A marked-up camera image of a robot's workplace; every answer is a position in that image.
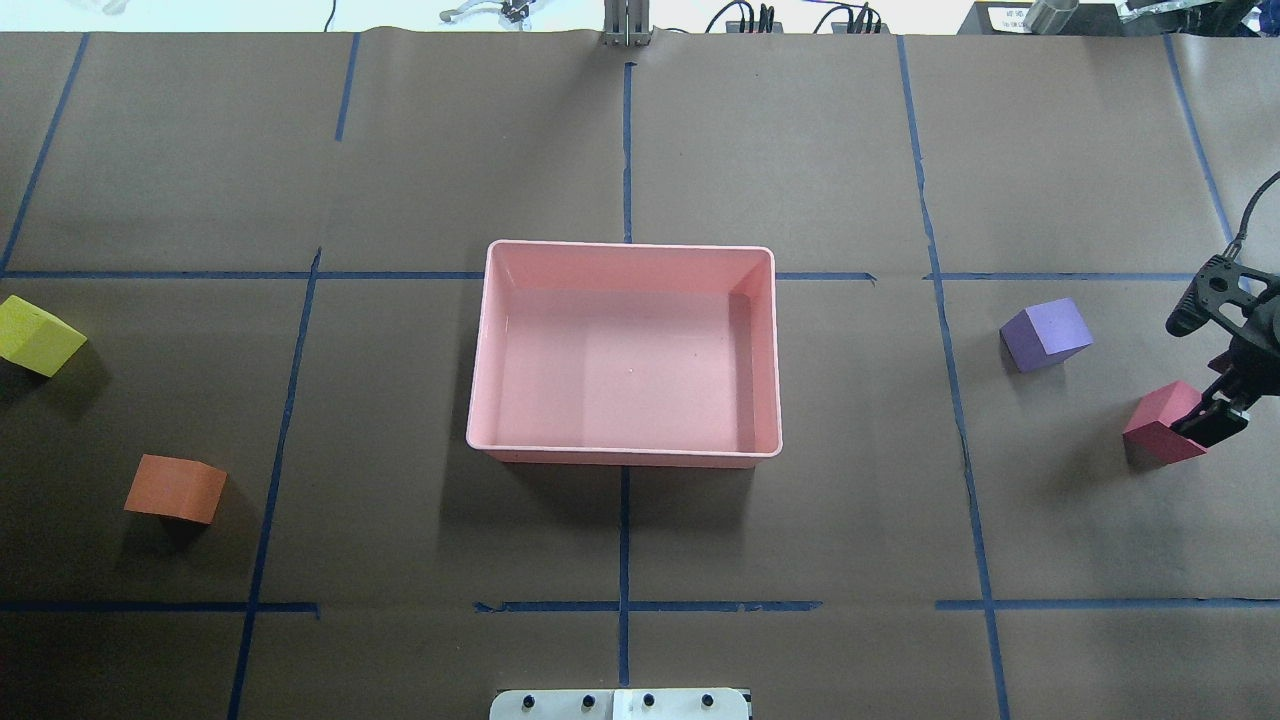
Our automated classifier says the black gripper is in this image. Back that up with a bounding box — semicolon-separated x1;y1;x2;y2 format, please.
1172;348;1279;448

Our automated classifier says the red foam block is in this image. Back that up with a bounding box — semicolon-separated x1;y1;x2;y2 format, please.
1123;380;1208;465

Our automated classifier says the small metal cup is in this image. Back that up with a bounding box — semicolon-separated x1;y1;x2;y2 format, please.
1021;0;1080;36

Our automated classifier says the pink plastic bin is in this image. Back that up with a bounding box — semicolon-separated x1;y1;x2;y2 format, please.
465;240;785;469

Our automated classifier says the aluminium frame post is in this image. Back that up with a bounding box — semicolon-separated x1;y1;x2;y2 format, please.
602;0;653;47

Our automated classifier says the yellow foam block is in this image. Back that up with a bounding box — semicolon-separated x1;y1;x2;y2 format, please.
1;295;87;378

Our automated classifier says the white mast base bracket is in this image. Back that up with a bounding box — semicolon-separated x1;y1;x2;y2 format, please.
488;687;754;719

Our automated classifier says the orange foam block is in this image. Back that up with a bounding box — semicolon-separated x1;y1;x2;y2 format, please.
124;454;228;525

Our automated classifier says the purple foam block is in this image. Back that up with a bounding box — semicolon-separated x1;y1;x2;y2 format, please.
1000;297;1094;373

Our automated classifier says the black camera cable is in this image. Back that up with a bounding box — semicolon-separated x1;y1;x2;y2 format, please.
1233;170;1280;263

